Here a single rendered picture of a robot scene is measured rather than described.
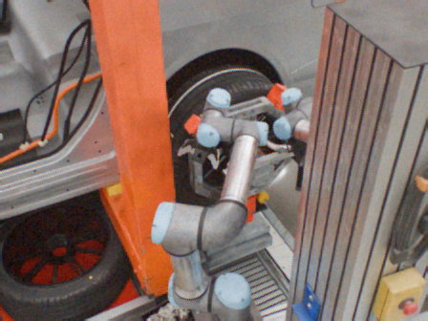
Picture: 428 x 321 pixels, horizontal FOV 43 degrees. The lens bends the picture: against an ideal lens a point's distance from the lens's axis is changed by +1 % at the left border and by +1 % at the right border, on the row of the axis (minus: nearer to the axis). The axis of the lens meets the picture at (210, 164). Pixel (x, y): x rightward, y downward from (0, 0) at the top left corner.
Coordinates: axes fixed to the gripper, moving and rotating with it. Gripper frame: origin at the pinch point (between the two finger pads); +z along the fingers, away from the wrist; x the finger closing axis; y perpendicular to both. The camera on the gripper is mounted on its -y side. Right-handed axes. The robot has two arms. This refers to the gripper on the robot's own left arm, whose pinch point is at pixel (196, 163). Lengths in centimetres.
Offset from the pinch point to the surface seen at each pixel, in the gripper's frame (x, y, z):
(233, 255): -35, 29, 102
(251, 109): -13.8, 45.4, 8.0
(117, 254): 21, -8, 75
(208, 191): -9, 26, 49
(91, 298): 24, -29, 82
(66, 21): 103, 115, 62
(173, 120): 17.3, 39.1, 25.7
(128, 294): 10, -16, 95
